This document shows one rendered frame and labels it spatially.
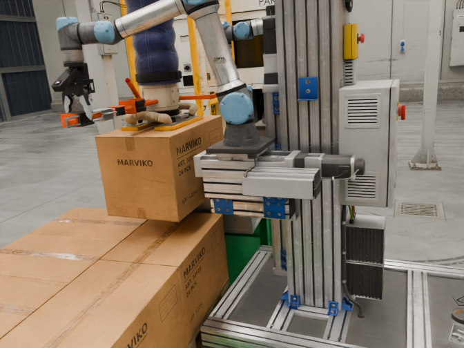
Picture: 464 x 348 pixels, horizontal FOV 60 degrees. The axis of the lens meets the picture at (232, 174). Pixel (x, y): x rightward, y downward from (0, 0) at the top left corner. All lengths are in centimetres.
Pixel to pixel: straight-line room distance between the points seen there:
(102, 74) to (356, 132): 222
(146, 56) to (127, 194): 65
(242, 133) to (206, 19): 44
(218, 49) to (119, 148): 73
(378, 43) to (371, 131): 926
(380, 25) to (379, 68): 99
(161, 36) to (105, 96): 143
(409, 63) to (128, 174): 943
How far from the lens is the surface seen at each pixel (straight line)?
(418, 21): 1082
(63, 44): 161
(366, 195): 168
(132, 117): 198
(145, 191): 191
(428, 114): 496
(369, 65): 1086
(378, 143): 162
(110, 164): 198
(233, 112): 144
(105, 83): 333
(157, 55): 200
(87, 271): 190
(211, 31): 146
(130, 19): 166
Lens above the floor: 138
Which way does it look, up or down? 16 degrees down
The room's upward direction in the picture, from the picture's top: 5 degrees counter-clockwise
